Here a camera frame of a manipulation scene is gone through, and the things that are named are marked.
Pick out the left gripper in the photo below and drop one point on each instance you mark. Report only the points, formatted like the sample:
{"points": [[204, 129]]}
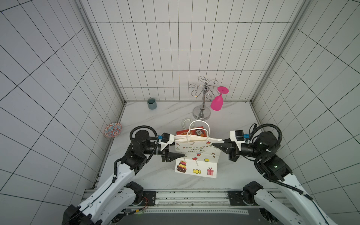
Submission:
{"points": [[170, 156]]}

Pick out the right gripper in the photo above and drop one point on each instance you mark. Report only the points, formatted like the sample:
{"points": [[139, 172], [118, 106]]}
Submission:
{"points": [[233, 152]]}

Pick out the white Happy Every Day bag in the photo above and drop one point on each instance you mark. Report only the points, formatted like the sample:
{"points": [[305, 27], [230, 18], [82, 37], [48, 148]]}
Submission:
{"points": [[201, 158]]}

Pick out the red printed paper bag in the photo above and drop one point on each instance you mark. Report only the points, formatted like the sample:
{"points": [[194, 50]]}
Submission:
{"points": [[198, 131]]}

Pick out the green Fresh paper bag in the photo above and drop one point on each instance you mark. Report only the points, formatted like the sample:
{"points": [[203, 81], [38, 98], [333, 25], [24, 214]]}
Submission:
{"points": [[188, 124]]}

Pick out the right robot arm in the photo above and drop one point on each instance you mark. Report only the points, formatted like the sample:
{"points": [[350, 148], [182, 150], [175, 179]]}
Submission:
{"points": [[260, 147]]}

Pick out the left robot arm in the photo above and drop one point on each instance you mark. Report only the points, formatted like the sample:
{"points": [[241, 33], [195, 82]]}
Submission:
{"points": [[120, 191]]}

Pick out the chrome cup holder stand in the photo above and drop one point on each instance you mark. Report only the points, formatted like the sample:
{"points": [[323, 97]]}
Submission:
{"points": [[203, 89]]}

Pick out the pink plastic wine glass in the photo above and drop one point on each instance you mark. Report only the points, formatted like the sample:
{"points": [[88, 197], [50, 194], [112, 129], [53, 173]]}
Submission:
{"points": [[218, 101]]}

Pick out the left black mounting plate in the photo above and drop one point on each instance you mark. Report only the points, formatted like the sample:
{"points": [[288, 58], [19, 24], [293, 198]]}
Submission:
{"points": [[148, 199]]}

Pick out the black mounting plate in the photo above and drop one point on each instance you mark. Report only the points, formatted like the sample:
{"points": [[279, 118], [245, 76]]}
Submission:
{"points": [[148, 199], [237, 199]]}

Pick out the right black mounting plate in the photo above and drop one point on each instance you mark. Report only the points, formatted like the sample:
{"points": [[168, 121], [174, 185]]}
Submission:
{"points": [[237, 199]]}

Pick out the grey-green ceramic cup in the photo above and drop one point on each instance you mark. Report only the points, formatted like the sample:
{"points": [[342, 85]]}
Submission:
{"points": [[152, 104]]}

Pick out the patterned ceramic bowl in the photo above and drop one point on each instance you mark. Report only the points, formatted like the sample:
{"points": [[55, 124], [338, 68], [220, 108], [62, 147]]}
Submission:
{"points": [[113, 130]]}

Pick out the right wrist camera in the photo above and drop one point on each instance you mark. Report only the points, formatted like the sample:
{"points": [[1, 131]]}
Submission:
{"points": [[238, 137]]}

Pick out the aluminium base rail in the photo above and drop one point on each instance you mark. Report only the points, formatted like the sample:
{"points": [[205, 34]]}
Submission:
{"points": [[198, 201]]}

